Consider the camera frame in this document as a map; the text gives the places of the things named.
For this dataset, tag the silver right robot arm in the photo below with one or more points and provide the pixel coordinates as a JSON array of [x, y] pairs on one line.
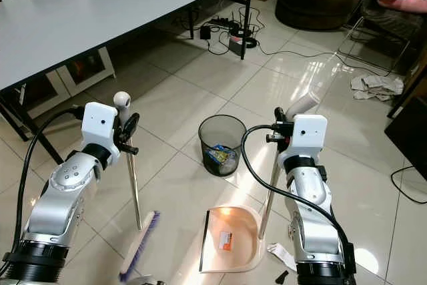
[[310, 218]]

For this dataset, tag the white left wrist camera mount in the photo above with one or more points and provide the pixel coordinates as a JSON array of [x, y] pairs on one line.
[[100, 125]]

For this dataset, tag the purple bristle broom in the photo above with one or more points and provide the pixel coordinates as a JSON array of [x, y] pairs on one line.
[[140, 245]]

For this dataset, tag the black power strip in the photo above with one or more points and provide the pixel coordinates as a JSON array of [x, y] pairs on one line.
[[223, 23]]

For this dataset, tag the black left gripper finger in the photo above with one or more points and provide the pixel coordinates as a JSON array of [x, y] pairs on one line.
[[131, 125]]

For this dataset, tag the small black scrap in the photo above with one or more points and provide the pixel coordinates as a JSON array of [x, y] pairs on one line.
[[281, 277]]

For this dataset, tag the pink cushion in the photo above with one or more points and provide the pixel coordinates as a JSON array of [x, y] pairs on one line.
[[403, 5]]

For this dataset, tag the black furniture panel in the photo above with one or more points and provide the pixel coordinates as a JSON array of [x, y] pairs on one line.
[[407, 128]]

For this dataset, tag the blue packet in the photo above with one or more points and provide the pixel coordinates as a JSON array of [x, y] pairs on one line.
[[219, 155]]

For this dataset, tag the white crumpled paper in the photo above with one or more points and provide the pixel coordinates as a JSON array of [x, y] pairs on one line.
[[281, 255]]

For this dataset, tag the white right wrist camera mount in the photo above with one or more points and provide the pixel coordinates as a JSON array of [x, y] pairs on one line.
[[307, 135]]

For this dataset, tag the red and black box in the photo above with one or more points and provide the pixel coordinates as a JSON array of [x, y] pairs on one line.
[[237, 45]]

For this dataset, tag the black power adapter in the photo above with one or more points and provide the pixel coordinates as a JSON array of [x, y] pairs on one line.
[[205, 33]]

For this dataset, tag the metal chair frame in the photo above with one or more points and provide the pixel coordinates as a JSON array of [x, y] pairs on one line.
[[350, 38]]

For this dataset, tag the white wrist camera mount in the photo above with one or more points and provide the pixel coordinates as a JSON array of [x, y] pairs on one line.
[[307, 135], [100, 125]]

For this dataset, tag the grey table with black legs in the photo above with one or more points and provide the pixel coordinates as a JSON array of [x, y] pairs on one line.
[[107, 11]]

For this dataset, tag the black mesh waste bin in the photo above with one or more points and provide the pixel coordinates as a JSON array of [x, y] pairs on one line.
[[207, 145]]

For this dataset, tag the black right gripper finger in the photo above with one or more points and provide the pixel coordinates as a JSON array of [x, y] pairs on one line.
[[279, 115]]

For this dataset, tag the crumpled newspaper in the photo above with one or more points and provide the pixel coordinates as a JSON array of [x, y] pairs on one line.
[[377, 86]]

